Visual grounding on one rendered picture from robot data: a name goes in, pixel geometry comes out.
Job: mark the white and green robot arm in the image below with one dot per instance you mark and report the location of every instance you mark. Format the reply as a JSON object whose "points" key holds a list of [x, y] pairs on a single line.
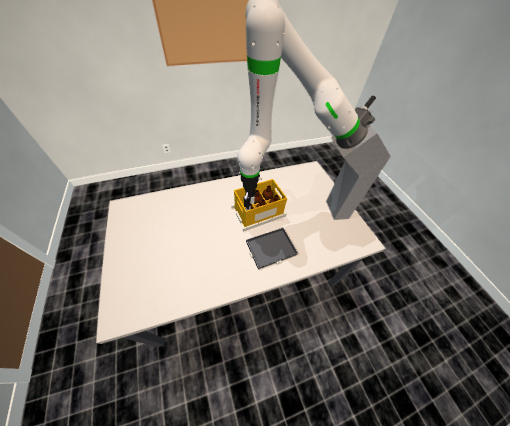
{"points": [[265, 28]]}

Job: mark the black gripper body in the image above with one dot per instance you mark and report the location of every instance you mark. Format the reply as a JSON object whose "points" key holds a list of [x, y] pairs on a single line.
{"points": [[249, 188]]}

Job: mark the yellow divided crate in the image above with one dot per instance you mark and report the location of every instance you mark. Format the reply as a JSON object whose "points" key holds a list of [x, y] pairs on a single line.
{"points": [[260, 213]]}

